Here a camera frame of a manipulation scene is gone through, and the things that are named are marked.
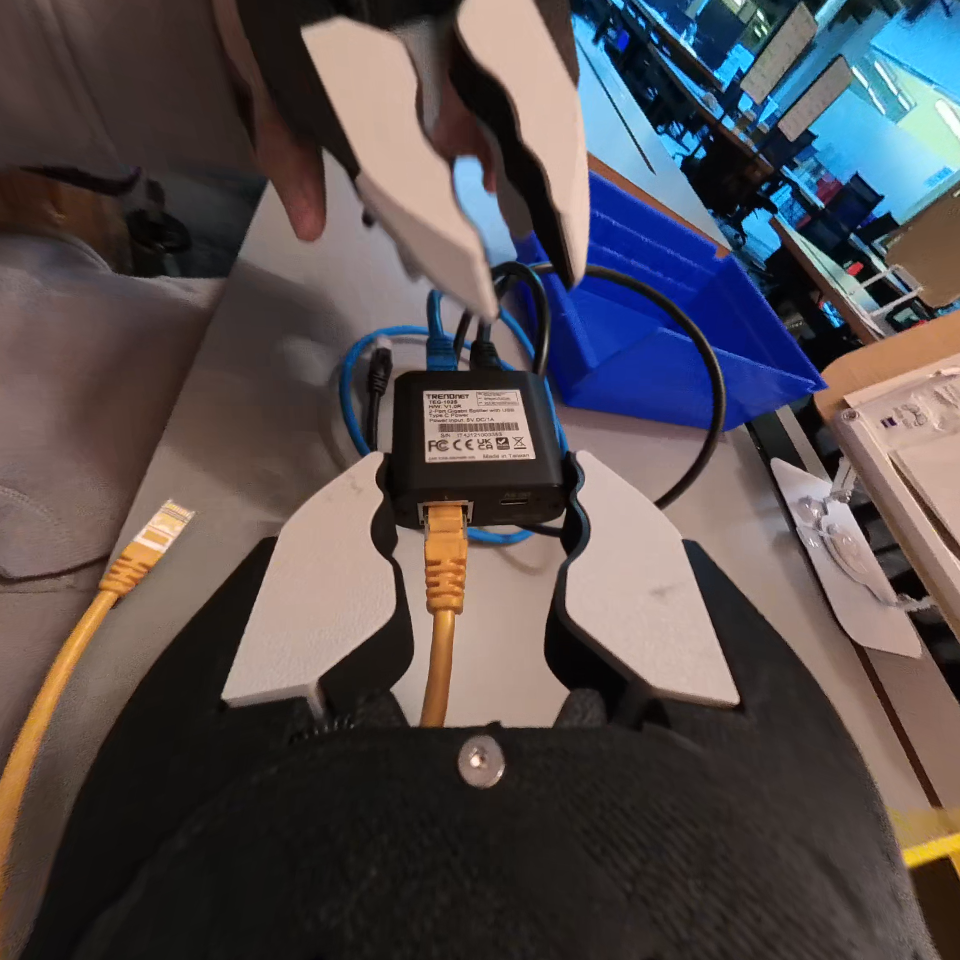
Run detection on person's left hand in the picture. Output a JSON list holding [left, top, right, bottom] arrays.
[[228, 75, 498, 243]]

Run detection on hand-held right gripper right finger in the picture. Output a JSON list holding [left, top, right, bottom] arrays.
[[545, 450, 742, 717]]

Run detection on neighbouring desk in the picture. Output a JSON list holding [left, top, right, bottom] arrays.
[[571, 15, 735, 256]]

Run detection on blue plastic bin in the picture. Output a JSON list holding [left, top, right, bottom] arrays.
[[517, 171, 828, 432]]

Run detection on black network splitter box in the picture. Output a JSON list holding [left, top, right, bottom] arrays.
[[382, 369, 569, 531]]

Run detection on grey desk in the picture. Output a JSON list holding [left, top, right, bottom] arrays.
[[0, 150, 946, 901]]

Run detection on black ethernet cable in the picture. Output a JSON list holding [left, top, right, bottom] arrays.
[[365, 261, 727, 537]]

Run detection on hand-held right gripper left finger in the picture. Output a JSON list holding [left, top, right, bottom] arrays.
[[221, 450, 415, 710]]

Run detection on person's grey clothing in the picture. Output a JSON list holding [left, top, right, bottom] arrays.
[[0, 232, 226, 751]]

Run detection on yellow ethernet cable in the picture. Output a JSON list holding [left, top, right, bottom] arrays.
[[0, 498, 472, 909]]

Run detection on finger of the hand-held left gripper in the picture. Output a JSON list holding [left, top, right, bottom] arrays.
[[450, 0, 591, 290], [300, 16, 502, 322]]

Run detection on background office desks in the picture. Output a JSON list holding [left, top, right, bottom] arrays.
[[600, 0, 960, 339]]

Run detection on blue ethernet cable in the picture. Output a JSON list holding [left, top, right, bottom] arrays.
[[339, 288, 567, 545]]

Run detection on yellow plastic bin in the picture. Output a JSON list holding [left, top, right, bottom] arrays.
[[886, 808, 960, 871]]

